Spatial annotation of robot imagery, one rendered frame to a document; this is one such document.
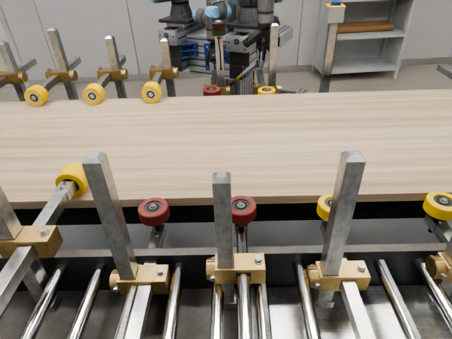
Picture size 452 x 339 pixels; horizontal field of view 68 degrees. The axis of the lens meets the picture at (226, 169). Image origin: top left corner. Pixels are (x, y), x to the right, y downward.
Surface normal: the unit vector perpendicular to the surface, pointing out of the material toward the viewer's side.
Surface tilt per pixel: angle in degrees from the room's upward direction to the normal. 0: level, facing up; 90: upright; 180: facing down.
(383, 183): 0
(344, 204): 90
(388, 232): 90
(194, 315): 0
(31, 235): 0
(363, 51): 90
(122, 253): 90
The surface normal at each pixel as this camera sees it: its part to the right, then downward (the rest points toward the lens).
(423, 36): 0.07, 0.57
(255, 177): -0.04, -0.82
